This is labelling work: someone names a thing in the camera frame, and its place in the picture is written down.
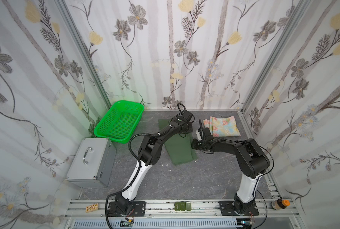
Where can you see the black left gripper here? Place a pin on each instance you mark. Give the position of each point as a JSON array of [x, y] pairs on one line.
[[185, 123]]

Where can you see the floral pastel skirt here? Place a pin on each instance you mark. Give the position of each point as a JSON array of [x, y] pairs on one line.
[[222, 127]]

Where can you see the dark green skirt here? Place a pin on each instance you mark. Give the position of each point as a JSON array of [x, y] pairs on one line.
[[178, 146]]

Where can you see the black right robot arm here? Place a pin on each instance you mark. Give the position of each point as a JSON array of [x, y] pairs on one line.
[[252, 162]]

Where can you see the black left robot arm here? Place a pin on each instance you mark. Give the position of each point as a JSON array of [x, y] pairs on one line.
[[148, 155]]

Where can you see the green plastic basket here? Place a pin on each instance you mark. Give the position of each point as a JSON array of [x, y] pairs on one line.
[[120, 121]]

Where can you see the green terminal block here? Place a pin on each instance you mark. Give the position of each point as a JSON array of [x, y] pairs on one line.
[[182, 206]]

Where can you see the orange capped bottle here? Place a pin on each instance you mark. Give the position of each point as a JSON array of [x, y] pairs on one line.
[[280, 204]]

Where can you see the silver metal case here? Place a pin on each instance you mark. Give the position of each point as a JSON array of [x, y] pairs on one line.
[[93, 163]]

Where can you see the small wooden block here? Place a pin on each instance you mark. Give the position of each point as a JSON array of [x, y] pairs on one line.
[[92, 208]]

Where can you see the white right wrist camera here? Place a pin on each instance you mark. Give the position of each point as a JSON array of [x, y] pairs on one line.
[[198, 136]]

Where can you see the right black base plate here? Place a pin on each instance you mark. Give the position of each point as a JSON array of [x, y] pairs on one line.
[[238, 208]]

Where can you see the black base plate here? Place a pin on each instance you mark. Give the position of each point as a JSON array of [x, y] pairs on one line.
[[238, 208], [134, 209]]

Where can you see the white slotted cable duct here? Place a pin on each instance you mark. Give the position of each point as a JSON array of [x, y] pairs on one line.
[[158, 224]]

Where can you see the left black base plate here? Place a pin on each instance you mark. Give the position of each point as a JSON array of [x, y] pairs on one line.
[[134, 209]]

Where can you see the aluminium mounting rail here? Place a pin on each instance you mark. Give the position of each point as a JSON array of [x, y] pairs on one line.
[[164, 209]]

